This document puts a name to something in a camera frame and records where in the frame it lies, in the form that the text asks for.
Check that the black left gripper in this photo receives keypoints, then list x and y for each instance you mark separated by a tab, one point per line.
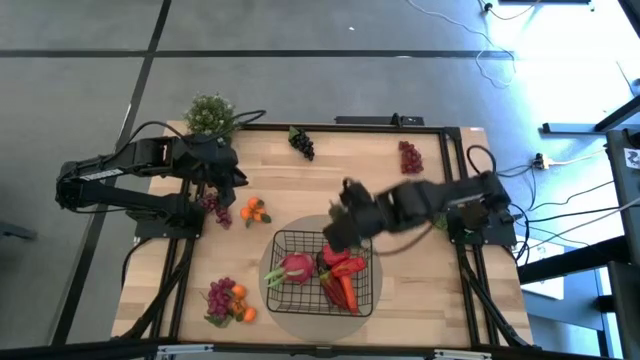
217	167

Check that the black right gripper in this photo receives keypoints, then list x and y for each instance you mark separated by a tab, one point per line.
380	215

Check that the red grape bunch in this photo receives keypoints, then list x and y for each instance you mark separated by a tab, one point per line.
411	159
219	300
222	217

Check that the red bell pepper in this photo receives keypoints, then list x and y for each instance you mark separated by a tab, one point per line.
334	256

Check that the tangerine cluster with leaves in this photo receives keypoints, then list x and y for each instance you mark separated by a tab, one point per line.
239	291
254	203

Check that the pink dragon fruit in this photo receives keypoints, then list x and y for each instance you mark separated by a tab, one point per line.
299	266

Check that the orange carrot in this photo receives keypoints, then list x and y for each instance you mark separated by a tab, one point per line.
350	297

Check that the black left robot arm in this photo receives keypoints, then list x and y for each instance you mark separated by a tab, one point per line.
125	201

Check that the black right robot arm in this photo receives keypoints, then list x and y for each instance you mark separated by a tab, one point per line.
450	192

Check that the small potted plant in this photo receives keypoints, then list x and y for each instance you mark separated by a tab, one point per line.
210	115

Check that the round grey mat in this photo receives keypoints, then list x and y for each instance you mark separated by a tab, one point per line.
320	330

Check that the white paper sheet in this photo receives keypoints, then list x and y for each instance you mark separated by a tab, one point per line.
542	287

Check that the white power strip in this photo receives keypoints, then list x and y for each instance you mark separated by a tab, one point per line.
540	161

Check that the black gantry bar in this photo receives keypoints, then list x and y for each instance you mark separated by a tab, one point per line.
75	350

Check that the black diagonal beam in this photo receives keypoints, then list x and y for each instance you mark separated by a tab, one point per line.
575	260

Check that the black stand leg bar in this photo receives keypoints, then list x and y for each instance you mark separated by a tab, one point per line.
575	128

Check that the black equipment stand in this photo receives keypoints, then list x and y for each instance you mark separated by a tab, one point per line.
622	250

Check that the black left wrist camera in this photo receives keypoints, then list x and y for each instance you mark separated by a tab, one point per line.
238	179

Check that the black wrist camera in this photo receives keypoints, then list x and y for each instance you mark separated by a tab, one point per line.
238	179
356	192

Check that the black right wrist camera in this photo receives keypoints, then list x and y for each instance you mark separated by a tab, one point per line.
356	192

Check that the black aluminium table frame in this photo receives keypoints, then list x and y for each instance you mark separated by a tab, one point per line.
350	128

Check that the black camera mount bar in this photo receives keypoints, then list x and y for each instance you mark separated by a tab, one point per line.
370	120

